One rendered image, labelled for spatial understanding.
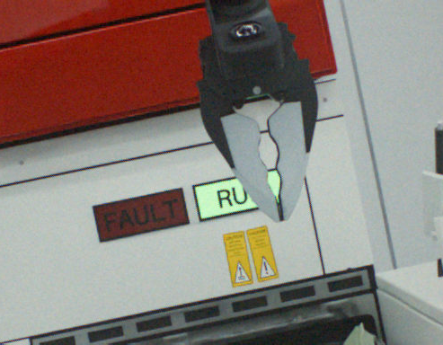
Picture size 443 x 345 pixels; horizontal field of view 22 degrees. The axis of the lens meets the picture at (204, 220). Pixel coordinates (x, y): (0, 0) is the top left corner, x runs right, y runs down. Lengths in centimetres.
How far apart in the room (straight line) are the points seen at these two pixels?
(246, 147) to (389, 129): 214
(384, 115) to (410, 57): 16
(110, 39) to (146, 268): 29
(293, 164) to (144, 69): 57
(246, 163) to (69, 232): 63
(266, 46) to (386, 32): 223
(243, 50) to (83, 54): 65
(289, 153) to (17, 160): 66
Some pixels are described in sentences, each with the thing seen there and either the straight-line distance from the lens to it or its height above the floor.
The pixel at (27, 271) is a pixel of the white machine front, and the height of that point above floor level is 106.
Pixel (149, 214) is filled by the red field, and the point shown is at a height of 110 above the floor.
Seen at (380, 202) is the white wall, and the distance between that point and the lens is 301.
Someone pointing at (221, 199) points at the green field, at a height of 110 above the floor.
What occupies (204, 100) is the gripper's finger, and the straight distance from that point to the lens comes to 89.
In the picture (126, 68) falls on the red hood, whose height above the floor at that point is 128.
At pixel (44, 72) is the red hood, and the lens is 144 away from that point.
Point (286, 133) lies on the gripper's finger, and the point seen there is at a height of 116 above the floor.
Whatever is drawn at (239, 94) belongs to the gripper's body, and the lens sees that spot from 88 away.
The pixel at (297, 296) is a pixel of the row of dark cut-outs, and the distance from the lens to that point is 150.
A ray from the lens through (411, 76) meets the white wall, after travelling 303.
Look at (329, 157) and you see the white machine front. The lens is 149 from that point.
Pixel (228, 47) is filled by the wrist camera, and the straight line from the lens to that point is 80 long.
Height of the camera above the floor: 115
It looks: 3 degrees down
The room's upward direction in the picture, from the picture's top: 12 degrees counter-clockwise
